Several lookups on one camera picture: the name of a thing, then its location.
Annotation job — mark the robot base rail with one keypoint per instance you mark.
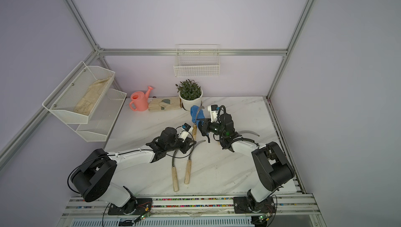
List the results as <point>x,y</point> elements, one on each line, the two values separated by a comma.
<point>298,210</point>

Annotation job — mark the white plant pot with saucer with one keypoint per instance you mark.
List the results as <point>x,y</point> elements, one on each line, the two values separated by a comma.
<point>188,104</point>

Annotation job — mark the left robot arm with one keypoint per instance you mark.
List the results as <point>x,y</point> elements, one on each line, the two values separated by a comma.
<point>93,178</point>

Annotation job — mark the white mesh lower shelf basket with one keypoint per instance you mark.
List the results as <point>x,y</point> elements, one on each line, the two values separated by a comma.
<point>103,119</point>

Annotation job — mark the white mesh shelf basket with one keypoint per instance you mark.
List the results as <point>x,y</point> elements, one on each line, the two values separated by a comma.
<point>62,101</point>
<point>103,119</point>

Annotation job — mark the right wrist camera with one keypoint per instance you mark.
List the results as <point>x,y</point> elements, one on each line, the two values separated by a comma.
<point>213,110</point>

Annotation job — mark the sickle with wooden handle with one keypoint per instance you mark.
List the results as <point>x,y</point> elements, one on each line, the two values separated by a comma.
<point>194,132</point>
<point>175,181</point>
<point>189,164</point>
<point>248,132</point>

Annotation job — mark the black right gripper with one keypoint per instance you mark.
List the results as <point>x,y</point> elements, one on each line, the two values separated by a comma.
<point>207,125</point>

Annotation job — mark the aluminium frame profile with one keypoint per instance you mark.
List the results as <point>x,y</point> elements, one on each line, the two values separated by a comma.
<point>17,143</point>

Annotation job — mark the white wire wall basket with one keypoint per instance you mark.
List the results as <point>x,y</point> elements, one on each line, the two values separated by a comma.
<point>197,60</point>

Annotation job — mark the green potted plant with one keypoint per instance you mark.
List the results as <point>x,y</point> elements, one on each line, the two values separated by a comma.
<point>189,90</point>

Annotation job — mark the sickle with wooden handle middle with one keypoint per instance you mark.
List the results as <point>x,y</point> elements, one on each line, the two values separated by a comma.
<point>189,164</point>

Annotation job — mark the blue fluffy rag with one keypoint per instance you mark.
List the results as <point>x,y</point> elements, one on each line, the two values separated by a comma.
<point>197,113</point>

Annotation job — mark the pink watering can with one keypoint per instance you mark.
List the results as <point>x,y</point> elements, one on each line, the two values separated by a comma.
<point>139,100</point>

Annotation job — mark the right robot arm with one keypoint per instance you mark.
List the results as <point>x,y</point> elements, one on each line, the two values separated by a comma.
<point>272,166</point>

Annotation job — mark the white mesh upper shelf basket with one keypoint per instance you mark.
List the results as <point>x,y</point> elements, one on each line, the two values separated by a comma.
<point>62,101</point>

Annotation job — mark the beige glove in basket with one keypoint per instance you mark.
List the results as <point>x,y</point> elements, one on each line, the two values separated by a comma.
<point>93,93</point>

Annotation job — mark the beige work glove on table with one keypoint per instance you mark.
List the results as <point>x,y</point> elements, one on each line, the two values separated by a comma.
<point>164,104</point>

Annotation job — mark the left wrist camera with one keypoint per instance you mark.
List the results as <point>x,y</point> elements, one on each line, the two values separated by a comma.
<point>186,132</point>

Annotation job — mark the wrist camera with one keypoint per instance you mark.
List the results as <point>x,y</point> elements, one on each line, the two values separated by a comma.
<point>186,132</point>
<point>213,110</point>

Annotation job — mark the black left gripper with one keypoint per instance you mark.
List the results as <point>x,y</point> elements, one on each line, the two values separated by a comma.
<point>187,142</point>

